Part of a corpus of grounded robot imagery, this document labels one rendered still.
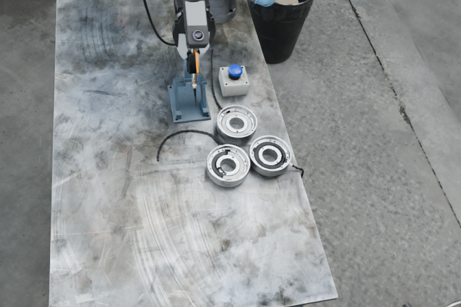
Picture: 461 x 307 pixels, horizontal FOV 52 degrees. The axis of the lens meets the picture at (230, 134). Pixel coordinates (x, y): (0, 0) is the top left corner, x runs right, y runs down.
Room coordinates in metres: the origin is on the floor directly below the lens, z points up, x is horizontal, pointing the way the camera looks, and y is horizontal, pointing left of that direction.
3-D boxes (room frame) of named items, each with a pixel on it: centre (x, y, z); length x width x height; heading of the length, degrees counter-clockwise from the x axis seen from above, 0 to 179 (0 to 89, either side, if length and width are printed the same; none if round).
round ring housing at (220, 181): (0.61, -0.01, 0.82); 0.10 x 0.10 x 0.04
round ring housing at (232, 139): (0.74, -0.01, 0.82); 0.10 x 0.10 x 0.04
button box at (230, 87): (0.90, 0.02, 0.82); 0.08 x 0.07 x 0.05; 19
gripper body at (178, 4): (0.81, 0.13, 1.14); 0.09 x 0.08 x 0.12; 20
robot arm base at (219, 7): (1.21, 0.13, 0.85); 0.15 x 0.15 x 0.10
